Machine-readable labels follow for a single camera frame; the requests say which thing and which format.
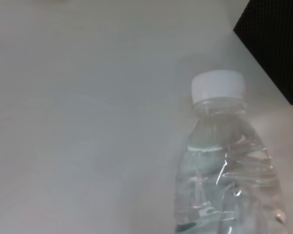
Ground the clear water bottle green label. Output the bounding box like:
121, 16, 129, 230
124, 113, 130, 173
173, 69, 290, 234

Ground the black mesh pen holder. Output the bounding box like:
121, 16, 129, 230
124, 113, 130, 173
233, 0, 293, 106

